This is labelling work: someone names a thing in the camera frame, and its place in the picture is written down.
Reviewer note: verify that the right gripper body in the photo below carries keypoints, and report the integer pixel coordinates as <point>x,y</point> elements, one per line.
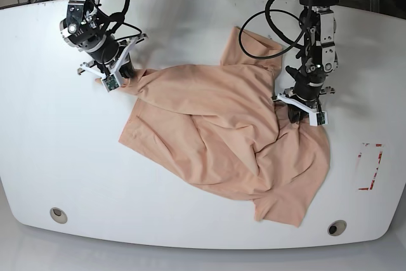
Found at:
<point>108,54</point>

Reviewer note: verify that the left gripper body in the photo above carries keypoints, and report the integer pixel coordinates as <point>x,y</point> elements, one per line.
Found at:
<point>306,94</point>

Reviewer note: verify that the peach T-shirt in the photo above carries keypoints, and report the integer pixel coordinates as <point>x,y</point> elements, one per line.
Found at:
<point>218,129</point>

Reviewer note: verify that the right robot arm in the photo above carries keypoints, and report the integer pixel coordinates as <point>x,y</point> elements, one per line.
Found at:
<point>85,19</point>

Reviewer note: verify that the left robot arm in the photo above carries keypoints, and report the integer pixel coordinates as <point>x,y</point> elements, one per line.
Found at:
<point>317,53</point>

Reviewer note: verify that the red tape marking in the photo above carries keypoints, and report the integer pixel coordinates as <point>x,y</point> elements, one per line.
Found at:
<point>368,162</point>

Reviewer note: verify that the right table grommet hole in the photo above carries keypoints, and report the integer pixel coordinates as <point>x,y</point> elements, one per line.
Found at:
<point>337,228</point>

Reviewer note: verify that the table grommet hole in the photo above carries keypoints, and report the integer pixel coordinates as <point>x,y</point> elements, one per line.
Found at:
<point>58,215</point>
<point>337,228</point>

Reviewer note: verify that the left table grommet hole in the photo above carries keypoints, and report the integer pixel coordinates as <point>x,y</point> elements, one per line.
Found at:
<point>58,215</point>

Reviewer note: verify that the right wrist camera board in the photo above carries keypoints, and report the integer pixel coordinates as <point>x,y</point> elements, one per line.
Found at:
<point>112,82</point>

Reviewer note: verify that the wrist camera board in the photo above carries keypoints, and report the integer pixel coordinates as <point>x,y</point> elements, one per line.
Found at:
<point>318,118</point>
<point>112,82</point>

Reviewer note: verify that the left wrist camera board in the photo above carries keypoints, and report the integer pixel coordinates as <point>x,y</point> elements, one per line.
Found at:
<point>318,118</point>

